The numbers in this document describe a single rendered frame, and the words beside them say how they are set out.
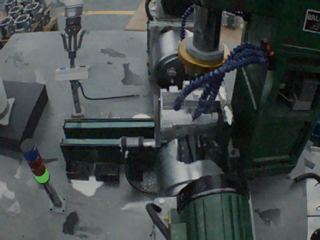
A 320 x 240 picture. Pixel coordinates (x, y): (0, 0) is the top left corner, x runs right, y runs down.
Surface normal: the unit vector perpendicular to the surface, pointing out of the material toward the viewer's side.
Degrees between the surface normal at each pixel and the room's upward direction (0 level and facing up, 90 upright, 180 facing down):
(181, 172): 24
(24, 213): 0
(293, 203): 0
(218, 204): 4
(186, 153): 17
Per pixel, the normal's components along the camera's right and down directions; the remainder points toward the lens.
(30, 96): 0.04, -0.65
